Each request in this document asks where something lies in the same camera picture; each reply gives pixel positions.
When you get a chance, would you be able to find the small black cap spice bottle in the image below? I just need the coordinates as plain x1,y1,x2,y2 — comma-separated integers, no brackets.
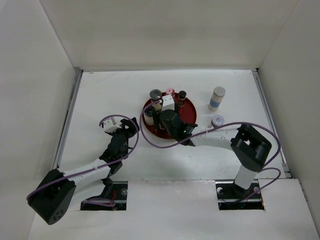
178,90,187,108

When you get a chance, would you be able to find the clear cap salt grinder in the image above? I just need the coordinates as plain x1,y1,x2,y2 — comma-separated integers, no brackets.
149,89,162,111

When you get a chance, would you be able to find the white blue lid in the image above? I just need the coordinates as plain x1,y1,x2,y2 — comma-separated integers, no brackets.
210,114,225,128

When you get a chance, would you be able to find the tall silver lid jar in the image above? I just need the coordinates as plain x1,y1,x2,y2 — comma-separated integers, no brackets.
208,86,226,111

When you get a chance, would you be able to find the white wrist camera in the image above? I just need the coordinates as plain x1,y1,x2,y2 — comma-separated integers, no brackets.
99,117,121,134
161,95,175,112

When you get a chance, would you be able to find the black knob cap salt bottle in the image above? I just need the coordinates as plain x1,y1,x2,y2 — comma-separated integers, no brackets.
143,106,154,126

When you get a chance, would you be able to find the pink lid spice jar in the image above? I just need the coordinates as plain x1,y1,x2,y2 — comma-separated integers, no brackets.
165,87,175,96

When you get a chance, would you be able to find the purple cable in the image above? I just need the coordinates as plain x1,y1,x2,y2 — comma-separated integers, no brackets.
139,98,282,203
26,114,140,209

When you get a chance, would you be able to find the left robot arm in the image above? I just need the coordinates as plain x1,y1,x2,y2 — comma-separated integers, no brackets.
26,115,140,225

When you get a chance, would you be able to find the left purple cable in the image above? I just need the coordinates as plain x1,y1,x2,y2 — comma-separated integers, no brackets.
26,114,140,209

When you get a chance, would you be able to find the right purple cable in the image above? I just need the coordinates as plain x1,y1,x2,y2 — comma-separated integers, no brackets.
139,98,282,203

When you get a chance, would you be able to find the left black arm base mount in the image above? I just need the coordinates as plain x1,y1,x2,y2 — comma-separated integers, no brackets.
80,178,129,211

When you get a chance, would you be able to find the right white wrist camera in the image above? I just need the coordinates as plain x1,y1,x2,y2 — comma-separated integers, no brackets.
161,95,175,112

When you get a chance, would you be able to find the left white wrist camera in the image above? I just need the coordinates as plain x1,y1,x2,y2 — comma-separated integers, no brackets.
99,117,121,134

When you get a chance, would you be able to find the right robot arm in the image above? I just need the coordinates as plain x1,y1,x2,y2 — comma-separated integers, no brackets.
158,109,272,198

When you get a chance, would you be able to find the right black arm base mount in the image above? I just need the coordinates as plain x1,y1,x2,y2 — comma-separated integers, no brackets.
215,181,265,211

